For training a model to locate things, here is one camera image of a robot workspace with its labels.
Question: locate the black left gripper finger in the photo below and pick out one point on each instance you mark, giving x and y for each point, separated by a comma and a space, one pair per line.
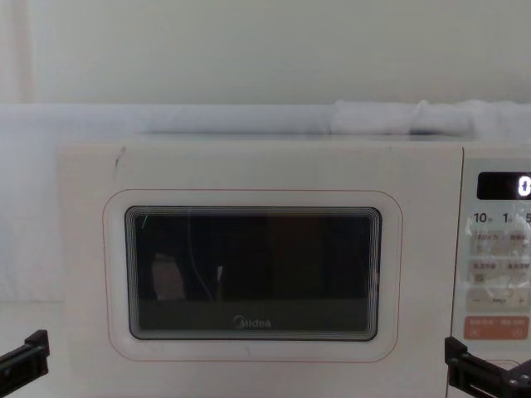
29, 360

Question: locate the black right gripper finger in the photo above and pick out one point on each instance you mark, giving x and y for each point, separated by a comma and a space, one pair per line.
469, 373

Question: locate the oven control panel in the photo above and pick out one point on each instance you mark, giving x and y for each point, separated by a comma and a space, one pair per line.
498, 257

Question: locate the cream microwave oven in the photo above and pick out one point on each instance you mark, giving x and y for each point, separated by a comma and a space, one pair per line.
257, 170

